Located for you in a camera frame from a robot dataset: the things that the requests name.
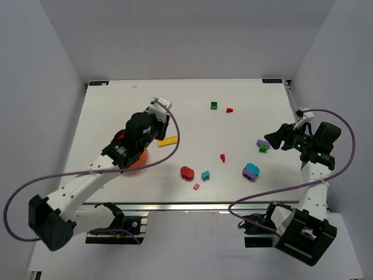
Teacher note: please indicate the long yellow lego plate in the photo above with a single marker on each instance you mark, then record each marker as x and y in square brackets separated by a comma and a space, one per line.
[167, 141]

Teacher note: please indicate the orange round divided container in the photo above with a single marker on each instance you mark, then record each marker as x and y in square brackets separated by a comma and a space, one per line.
[140, 163]

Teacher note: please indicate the purple lego under teal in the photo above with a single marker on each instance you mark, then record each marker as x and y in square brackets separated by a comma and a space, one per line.
[248, 175]

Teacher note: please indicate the small teal lego brick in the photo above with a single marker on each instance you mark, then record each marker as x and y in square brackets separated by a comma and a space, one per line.
[205, 175]

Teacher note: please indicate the small red lego tile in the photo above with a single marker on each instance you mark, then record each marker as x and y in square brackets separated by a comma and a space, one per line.
[196, 187]

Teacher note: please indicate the dark green lego brick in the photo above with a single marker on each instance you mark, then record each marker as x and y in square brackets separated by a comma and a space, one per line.
[213, 105]

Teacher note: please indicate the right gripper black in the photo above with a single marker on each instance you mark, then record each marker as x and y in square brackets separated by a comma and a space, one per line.
[286, 136]

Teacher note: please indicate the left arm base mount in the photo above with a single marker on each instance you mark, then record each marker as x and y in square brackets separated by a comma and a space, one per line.
[123, 229]

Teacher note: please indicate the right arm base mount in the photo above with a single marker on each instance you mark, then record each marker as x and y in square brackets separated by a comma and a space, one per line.
[258, 237]

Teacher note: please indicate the blue table label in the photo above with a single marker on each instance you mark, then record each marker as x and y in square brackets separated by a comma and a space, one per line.
[272, 80]
[99, 83]

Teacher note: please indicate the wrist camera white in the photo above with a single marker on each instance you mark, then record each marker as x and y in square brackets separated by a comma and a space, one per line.
[160, 101]
[304, 115]

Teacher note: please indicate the left blue table label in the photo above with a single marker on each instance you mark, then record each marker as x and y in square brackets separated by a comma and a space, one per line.
[99, 83]

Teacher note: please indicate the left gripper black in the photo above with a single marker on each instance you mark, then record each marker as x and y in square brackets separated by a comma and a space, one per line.
[163, 128]

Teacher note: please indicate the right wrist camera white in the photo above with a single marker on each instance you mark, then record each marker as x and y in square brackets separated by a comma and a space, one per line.
[304, 115]

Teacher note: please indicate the table front metal rail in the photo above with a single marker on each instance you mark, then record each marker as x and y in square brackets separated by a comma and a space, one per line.
[194, 207]

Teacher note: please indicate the large red rounded lego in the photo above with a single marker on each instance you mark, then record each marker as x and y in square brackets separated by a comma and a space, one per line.
[187, 173]

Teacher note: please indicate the purple lego right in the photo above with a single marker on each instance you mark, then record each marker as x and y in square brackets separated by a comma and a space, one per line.
[260, 142]

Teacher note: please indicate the bright green lego right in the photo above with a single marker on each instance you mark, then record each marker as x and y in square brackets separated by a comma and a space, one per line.
[263, 148]

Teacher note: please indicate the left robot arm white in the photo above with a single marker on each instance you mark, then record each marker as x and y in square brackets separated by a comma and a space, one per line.
[54, 219]

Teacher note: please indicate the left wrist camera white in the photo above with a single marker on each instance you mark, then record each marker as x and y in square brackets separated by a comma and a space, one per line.
[160, 101]

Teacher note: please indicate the right blue table label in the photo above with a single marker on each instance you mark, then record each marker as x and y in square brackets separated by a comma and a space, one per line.
[272, 80]

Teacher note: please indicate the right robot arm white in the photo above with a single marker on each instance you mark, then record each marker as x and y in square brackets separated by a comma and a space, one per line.
[305, 232]

